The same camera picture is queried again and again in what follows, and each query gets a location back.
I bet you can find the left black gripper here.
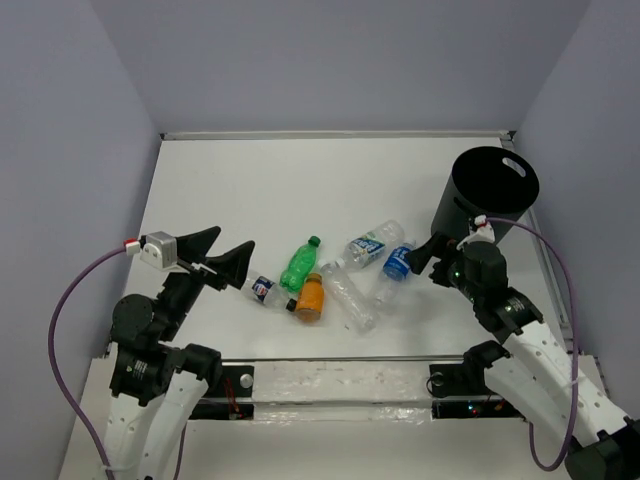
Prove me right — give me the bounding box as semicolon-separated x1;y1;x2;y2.
159;224;256;337

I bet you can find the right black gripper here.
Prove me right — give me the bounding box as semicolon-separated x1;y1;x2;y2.
404;229;481;303

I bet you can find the clear bottle black cap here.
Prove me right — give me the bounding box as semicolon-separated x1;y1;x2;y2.
241;270;297;313

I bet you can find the clear bottle green blue label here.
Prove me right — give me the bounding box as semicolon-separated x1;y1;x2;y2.
337;220;405;271

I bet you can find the green plastic bottle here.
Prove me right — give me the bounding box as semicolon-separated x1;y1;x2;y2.
279;235;321;293

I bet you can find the clear crushed unlabelled bottle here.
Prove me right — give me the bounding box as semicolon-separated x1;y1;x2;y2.
318;259;379;333

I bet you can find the orange juice bottle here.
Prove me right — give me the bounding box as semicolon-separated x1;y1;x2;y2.
294;273;324;323

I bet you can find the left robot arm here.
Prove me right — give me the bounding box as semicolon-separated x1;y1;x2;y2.
103;226;255;479

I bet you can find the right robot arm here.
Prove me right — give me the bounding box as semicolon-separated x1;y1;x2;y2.
406;232;639;479

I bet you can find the black round bin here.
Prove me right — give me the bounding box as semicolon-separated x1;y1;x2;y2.
431;146;540;240

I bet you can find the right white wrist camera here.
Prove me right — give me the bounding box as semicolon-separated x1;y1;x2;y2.
456;215;495;250

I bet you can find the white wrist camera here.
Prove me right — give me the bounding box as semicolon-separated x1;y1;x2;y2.
456;215;495;250
124;231;178;271

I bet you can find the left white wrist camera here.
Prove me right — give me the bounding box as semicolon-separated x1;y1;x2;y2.
124;231;178;271

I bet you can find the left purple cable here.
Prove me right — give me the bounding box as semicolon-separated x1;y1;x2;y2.
48;247;187;480

